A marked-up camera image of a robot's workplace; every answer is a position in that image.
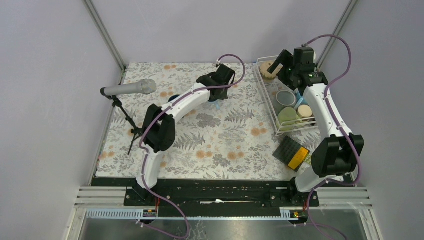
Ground aluminium frame post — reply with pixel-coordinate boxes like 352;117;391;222
82;0;127;71
316;0;360;68

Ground right aluminium frame post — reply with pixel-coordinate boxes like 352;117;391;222
316;0;360;68

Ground white cable duct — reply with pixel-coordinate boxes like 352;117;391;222
86;207;307;221

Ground left aluminium frame post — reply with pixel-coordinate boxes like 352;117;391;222
82;0;127;71

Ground black tripod mic stand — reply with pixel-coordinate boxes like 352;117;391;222
109;95;144;155

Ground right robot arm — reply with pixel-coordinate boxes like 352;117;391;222
267;47;365;206

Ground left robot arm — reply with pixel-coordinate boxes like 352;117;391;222
135;65;236;206

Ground cream cup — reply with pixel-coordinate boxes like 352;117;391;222
297;104;313;119

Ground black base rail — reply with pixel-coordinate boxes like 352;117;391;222
75;177;365;220

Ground dark blue cup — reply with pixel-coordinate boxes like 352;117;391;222
168;94;180;102

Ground dark grey building plate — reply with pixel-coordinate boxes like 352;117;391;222
272;136;305;167

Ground grey-green cup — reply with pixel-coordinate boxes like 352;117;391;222
273;90;297;112

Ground light blue cup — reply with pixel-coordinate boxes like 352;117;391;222
212;100;222;111

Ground white and blue cup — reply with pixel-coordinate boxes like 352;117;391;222
294;90;306;111

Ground white wire dish rack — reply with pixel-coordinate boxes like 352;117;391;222
254;56;319;136

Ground beige ribbed cup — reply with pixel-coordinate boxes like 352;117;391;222
259;60;278;81

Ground silver microphone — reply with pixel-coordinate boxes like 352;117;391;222
100;79;157;97

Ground floral table mat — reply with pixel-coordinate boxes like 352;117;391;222
95;62;345;182

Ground light green cup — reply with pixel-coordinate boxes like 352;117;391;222
276;107;299;132

